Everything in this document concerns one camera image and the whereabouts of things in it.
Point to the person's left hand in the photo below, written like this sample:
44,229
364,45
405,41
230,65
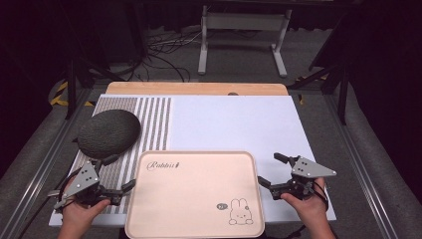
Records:
79,214

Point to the white mat with striped section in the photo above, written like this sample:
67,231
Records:
232,126

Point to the white metal stand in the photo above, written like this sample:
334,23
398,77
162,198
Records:
244,22

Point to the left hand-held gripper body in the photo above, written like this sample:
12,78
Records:
83,181

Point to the person's right hand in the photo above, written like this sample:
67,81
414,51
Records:
307,207

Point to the yellow black floor tape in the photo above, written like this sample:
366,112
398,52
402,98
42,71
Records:
59,96

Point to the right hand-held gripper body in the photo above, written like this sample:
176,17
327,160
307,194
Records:
307,172

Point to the black metal stand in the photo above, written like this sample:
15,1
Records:
70,89
343,96

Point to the pink tray with rabbit print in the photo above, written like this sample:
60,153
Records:
192,195

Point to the wooden table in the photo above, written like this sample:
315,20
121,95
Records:
195,88

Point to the aluminium rail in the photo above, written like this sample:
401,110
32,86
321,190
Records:
361,166
43,166

